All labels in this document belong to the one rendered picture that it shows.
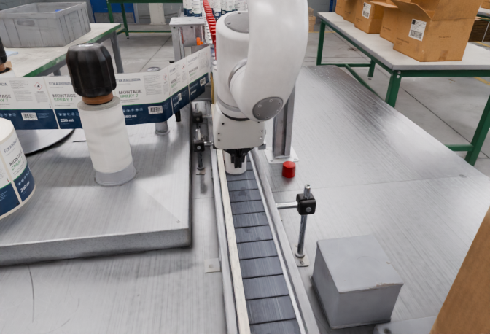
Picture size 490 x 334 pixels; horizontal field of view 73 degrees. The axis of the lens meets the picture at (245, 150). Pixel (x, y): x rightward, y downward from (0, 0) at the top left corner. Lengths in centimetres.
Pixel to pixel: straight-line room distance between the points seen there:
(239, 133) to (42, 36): 217
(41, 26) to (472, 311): 259
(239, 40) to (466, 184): 71
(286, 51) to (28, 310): 57
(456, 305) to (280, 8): 40
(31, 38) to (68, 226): 210
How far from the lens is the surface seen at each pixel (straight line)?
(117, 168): 78
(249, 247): 61
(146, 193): 75
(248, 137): 64
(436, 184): 96
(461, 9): 234
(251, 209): 68
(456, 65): 236
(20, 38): 275
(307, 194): 57
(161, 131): 98
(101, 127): 73
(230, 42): 49
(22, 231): 76
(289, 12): 44
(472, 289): 44
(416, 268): 72
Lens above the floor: 132
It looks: 30 degrees down
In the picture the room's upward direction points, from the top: straight up
